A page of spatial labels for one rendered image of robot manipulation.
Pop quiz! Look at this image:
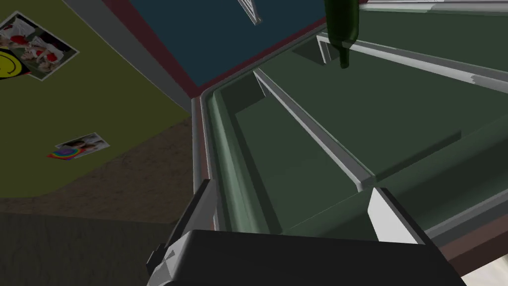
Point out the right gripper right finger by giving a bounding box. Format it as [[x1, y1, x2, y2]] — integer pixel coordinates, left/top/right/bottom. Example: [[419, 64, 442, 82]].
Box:
[[367, 187, 429, 245]]

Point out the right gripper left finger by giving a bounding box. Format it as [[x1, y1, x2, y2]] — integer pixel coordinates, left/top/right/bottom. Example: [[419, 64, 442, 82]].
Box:
[[164, 178, 218, 249]]

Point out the dark red fridge, green inside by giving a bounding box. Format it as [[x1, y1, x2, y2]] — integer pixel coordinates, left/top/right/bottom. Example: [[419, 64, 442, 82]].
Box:
[[191, 0, 508, 279]]

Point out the small picture with rainbow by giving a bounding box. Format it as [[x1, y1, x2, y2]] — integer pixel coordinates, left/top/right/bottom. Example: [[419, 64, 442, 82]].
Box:
[[46, 132, 111, 161]]

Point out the dark green glass bottle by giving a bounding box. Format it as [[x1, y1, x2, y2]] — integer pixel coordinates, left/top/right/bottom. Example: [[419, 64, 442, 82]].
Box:
[[324, 0, 360, 70]]

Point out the yellow smiley face sticker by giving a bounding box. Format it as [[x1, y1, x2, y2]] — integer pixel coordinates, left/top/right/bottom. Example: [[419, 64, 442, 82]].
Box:
[[0, 47, 32, 81]]

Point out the photo collage wall picture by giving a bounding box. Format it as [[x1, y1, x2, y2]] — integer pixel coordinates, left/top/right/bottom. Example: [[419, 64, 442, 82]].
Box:
[[0, 11, 80, 82]]

